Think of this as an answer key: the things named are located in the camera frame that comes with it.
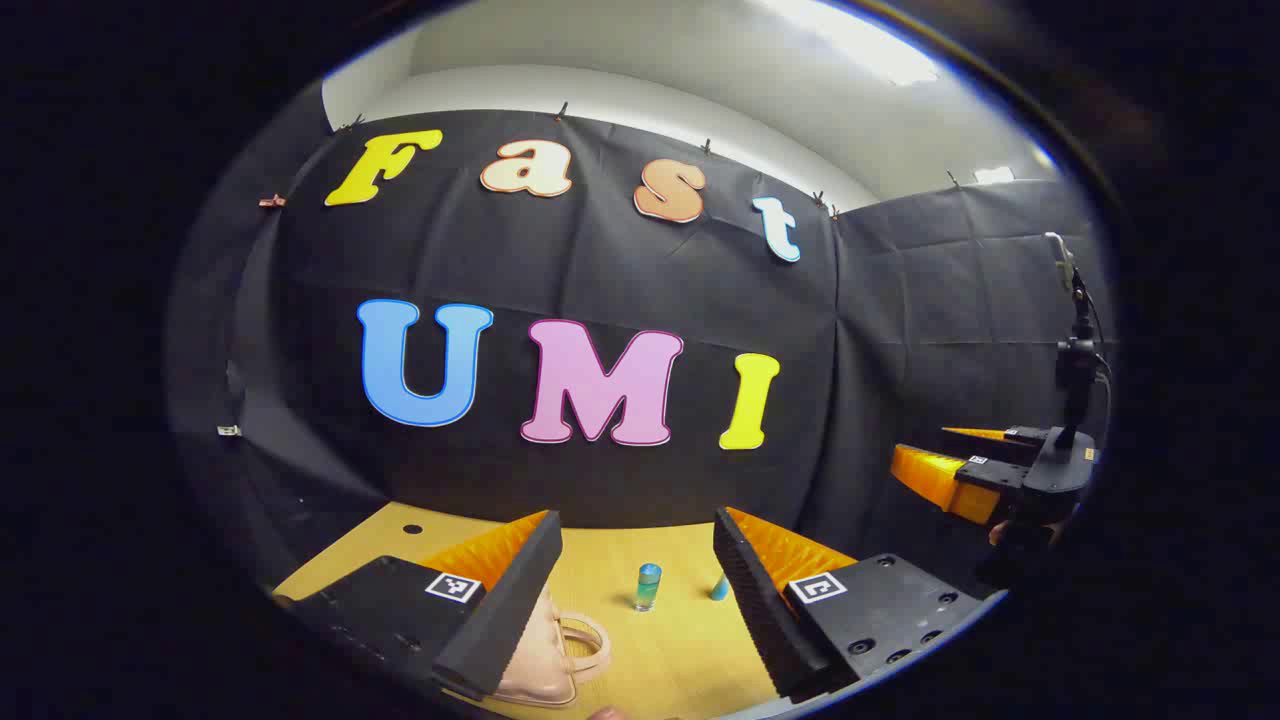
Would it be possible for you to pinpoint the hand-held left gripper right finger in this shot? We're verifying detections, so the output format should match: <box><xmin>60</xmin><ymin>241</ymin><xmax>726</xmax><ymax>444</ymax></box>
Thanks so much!
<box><xmin>712</xmin><ymin>506</ymin><xmax>989</xmax><ymax>704</ymax></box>

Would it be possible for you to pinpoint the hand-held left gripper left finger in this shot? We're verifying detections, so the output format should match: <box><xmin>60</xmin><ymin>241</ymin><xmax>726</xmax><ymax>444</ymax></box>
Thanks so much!
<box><xmin>275</xmin><ymin>510</ymin><xmax>564</xmax><ymax>701</ymax></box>

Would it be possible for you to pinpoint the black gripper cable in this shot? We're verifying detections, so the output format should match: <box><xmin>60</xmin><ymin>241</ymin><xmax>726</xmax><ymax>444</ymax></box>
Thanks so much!
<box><xmin>1055</xmin><ymin>270</ymin><xmax>1113</xmax><ymax>451</ymax></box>

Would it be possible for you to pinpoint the black backdrop cloth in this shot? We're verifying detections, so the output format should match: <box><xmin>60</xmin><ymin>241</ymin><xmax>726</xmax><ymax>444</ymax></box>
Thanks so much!
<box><xmin>165</xmin><ymin>85</ymin><xmax>1116</xmax><ymax>601</ymax></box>

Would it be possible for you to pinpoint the pink suitcase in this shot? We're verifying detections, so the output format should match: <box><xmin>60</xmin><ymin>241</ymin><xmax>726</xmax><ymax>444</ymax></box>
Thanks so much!
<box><xmin>495</xmin><ymin>588</ymin><xmax>613</xmax><ymax>709</ymax></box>

